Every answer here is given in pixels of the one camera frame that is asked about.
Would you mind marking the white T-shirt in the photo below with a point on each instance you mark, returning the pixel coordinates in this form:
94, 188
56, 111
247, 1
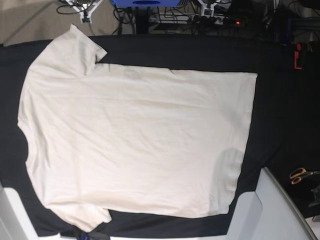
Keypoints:
107, 137

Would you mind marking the white power strip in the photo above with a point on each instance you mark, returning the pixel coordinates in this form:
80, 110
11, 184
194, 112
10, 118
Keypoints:
169, 18

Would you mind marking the blue plastic box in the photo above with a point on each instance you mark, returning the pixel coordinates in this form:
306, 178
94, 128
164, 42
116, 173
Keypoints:
146, 3

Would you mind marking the black table cloth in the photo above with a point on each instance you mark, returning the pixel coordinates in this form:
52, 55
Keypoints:
285, 128

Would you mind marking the white chair right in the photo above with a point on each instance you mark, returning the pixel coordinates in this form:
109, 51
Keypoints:
268, 213

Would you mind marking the white chair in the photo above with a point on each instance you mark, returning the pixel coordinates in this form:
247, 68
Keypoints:
15, 223
268, 213

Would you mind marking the red black tool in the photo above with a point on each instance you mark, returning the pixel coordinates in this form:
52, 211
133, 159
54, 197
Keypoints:
298, 56

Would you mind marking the white chair left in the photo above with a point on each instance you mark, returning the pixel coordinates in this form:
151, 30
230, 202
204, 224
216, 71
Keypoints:
15, 223

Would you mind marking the orange handled scissors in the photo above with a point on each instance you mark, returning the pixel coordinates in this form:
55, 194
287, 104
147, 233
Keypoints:
301, 173

